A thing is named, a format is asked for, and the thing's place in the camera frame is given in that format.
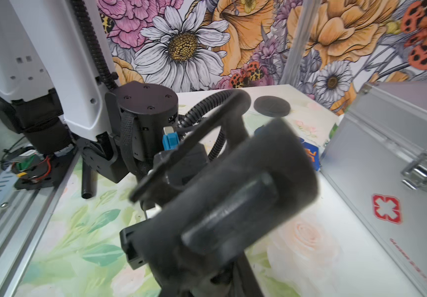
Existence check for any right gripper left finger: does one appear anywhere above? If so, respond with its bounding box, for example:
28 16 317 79
119 222 150 270

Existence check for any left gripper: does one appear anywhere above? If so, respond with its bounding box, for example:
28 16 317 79
154 144 209 197

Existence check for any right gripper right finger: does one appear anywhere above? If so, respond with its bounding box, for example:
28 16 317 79
232 256 264 297

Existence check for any black round stand base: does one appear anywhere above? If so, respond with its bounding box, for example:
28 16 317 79
145 136 318 297

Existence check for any black microphone clip pole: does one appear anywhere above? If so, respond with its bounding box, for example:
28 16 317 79
129 89 251 206

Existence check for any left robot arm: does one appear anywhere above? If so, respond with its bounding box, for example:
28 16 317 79
0 1 199 198

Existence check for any black stand pole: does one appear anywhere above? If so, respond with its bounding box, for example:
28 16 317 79
81 163 98 199

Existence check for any black round base far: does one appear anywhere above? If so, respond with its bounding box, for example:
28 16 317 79
253 95 291 118

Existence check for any blue snack packet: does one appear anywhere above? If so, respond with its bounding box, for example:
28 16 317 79
248 119 320 175

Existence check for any silver aluminium first aid case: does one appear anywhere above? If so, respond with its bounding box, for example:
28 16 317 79
321 81 427 297

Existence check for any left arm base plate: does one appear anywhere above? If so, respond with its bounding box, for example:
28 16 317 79
9 148 77 190

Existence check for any aluminium front rail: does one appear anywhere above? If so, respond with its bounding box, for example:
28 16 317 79
0 156 79 297

